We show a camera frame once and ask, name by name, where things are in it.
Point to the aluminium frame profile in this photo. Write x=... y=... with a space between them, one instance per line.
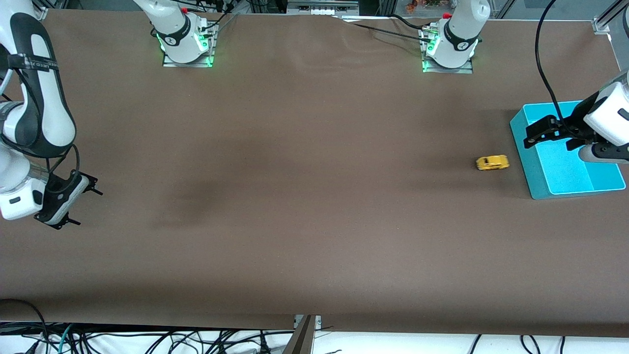
x=602 y=24

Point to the yellow beetle toy car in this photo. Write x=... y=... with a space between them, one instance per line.
x=492 y=162

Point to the teal plastic storage bin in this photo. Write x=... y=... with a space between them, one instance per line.
x=565 y=177

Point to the silver mounting plate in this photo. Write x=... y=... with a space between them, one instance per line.
x=318 y=322

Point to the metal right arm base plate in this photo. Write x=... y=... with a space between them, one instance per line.
x=169 y=62

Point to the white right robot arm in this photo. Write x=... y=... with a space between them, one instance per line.
x=55 y=123

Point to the white power strip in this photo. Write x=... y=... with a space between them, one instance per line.
x=319 y=9

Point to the dark metal camera post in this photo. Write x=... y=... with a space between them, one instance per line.
x=300 y=341

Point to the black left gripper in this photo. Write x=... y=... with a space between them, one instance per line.
x=576 y=124

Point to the brown table cover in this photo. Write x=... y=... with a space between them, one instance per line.
x=314 y=221

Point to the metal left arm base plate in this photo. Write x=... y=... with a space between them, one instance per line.
x=467 y=69

